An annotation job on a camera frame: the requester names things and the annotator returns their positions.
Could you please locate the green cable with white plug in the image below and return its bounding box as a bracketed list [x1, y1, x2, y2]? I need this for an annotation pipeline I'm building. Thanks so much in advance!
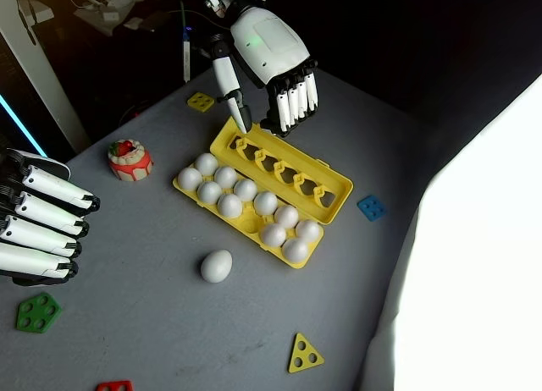
[177, 0, 193, 85]

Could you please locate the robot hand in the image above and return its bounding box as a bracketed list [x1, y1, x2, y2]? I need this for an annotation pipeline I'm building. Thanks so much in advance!
[0, 147, 102, 287]
[207, 6, 320, 138]

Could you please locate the white frame post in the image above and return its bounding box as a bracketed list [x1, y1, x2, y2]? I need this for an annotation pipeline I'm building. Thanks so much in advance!
[0, 0, 92, 154]

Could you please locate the yellow square holed block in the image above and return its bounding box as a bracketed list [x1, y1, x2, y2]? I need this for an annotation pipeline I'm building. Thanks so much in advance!
[186, 91, 216, 113]

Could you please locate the red holed block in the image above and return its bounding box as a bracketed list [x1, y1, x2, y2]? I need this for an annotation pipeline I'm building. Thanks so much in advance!
[95, 379, 134, 391]

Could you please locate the green pentagon holed block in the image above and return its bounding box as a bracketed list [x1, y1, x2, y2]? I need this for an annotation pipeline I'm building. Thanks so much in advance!
[15, 292, 64, 334]

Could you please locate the blue square holed block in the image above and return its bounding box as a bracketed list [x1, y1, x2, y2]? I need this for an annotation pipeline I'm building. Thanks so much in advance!
[357, 195, 388, 223]

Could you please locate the red white strawberry toy cake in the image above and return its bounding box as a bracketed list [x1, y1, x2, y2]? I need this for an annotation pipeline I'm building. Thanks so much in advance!
[106, 138, 154, 183]

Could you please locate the white clutter pile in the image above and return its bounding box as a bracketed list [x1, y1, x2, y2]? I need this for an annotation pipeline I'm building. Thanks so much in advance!
[67, 0, 147, 32]

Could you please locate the grey table cloth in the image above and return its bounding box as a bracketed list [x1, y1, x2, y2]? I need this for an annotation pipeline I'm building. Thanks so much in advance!
[0, 64, 445, 391]

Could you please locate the yellow triangle holed block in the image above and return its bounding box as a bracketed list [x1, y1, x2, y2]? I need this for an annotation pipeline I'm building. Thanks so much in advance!
[287, 332, 326, 375]

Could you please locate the yellow egg carton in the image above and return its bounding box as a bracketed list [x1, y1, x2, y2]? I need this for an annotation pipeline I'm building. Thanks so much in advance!
[171, 113, 355, 270]

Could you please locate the thin dark cable loop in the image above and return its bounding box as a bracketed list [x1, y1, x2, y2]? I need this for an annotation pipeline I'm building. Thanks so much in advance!
[117, 97, 158, 128]

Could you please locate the cyan light strip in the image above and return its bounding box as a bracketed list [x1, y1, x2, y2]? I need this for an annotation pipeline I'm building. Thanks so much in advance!
[0, 93, 48, 158]

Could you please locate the white toy egg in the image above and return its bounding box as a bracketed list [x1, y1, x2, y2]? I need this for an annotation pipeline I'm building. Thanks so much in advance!
[274, 204, 301, 230]
[232, 178, 259, 202]
[213, 165, 239, 190]
[295, 219, 322, 245]
[258, 222, 288, 248]
[216, 193, 244, 219]
[252, 190, 279, 217]
[193, 152, 220, 177]
[176, 167, 203, 193]
[281, 237, 310, 265]
[196, 180, 224, 206]
[200, 249, 234, 284]

